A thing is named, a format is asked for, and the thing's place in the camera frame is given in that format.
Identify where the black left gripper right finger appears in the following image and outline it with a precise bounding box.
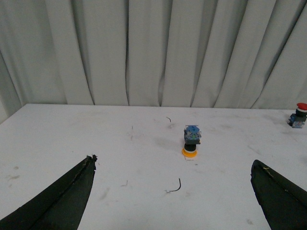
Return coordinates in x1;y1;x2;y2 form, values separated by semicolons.
251;160;307;230

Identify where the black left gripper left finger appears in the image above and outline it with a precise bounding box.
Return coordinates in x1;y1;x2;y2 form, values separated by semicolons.
0;155;97;230

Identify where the yellow push button switch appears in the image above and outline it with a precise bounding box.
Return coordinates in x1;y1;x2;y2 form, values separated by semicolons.
182;125;201;158

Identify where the grey curtain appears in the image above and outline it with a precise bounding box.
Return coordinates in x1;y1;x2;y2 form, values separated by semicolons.
0;0;307;121

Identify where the red push button switch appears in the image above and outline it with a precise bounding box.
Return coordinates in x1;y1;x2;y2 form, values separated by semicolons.
288;103;307;128

